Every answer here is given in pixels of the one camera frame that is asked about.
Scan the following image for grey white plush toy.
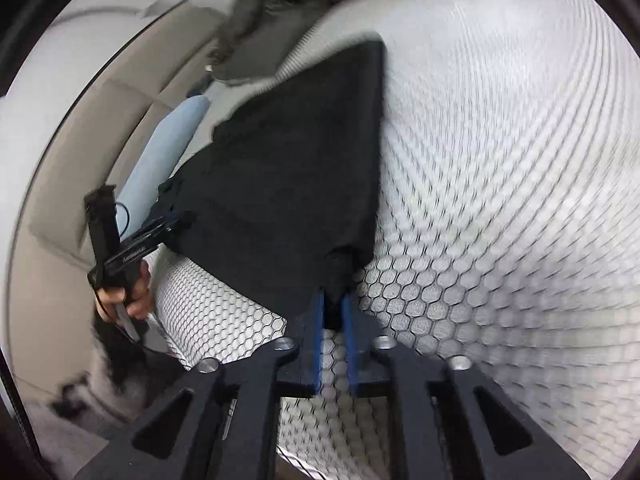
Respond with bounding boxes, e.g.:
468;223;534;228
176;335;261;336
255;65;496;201
187;62;217;99

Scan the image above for dark grey duvet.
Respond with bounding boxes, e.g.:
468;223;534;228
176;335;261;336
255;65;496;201
205;0;351;83

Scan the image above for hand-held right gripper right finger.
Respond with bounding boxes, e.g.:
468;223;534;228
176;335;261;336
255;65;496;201
341;292;591;480

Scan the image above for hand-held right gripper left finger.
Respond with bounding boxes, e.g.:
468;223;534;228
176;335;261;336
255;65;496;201
75;290;326;480

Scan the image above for beige padded headboard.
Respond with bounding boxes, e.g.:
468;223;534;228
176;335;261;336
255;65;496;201
0;0;226;401

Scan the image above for light blue pillow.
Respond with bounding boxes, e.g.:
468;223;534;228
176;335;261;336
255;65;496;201
120;95;211;226

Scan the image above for black pants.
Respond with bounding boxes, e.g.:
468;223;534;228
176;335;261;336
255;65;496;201
157;40;388;328

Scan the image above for person's left hand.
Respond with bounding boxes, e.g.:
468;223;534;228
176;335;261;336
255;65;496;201
95;259;153;323

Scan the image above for bed with honeycomb cover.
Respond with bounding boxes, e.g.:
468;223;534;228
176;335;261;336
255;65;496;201
145;0;640;480

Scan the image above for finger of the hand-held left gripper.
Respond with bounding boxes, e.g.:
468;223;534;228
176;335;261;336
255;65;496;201
145;211;197;247

